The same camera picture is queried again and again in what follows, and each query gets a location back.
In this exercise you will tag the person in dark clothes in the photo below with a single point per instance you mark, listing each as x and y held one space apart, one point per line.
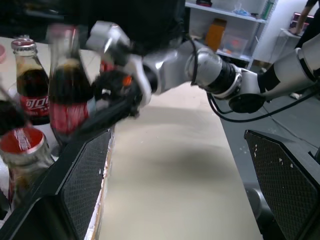
311 22

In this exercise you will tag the glass cola bottle red label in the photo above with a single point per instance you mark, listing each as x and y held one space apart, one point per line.
67 95
25 160
32 85

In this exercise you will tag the person in black clothes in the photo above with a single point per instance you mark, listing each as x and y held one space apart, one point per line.
150 20

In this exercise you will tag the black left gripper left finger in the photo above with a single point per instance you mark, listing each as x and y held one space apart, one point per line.
75 180

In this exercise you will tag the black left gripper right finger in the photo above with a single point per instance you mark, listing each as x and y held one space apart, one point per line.
287 190

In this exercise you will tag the clear plastic storage box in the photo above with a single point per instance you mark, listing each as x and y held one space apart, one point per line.
236 41

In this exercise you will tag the orange box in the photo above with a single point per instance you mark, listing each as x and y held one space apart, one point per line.
215 35

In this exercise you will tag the pink round object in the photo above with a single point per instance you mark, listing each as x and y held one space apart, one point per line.
2 53

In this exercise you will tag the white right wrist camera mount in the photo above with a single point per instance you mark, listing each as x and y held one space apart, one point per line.
141 72

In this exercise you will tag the white shelf unit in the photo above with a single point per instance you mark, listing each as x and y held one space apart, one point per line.
240 17

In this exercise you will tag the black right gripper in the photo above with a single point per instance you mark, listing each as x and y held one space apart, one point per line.
117 87

